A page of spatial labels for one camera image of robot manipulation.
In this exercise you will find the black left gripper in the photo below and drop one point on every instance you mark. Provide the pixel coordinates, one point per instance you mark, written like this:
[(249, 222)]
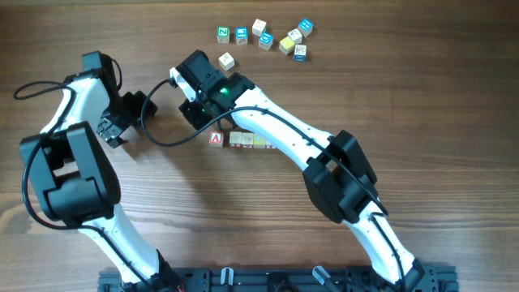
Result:
[(110, 131)]

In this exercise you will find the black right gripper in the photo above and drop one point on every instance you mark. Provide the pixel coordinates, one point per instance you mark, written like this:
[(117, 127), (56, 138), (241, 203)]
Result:
[(188, 111)]

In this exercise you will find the red letter A block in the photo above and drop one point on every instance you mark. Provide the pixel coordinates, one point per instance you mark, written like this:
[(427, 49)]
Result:
[(216, 139)]

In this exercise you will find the white red-striped wooden block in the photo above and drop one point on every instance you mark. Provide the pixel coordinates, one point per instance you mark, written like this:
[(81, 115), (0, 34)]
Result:
[(235, 139)]

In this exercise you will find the white red-check wooden block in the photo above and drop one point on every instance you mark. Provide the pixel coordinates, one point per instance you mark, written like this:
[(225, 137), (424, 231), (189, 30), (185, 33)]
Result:
[(247, 140)]

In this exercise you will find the lone yellow wooden block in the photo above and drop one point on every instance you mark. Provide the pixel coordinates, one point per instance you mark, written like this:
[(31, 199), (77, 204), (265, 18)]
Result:
[(259, 141)]

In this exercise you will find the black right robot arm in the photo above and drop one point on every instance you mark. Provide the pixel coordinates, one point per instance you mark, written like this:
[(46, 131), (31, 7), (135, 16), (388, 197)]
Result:
[(339, 179)]

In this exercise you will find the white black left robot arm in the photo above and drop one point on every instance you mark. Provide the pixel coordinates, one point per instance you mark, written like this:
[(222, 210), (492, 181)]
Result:
[(69, 183)]

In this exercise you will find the cream green-side wooden block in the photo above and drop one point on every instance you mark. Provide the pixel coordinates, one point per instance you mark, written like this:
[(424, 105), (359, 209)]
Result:
[(226, 61)]

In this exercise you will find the green letter N block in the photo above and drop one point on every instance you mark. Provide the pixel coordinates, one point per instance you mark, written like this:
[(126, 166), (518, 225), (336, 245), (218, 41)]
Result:
[(223, 35)]

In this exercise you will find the blue top wooden block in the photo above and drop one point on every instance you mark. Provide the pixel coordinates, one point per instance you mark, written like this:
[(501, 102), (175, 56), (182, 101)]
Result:
[(241, 35)]

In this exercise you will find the blue letter D block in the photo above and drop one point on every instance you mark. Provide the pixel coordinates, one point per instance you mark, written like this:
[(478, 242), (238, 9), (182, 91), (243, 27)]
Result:
[(266, 41)]

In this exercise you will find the plain top wooden block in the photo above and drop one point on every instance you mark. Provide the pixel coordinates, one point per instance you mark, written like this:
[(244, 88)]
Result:
[(259, 27)]

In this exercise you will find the yellow top wooden block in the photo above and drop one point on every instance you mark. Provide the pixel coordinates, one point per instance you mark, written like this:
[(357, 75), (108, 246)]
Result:
[(286, 45)]

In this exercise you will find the white top blue-side block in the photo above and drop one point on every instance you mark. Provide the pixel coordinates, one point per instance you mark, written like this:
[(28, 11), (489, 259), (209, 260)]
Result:
[(300, 53)]

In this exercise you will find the white picture wooden block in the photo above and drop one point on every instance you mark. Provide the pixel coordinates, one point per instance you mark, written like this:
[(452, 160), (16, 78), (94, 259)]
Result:
[(296, 36)]

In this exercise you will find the blue top tilted block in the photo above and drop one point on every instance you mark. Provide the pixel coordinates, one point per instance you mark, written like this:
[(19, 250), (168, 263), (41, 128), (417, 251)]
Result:
[(305, 27)]

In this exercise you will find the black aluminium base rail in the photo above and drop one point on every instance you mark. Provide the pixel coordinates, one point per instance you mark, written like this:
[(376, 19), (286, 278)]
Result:
[(359, 278)]

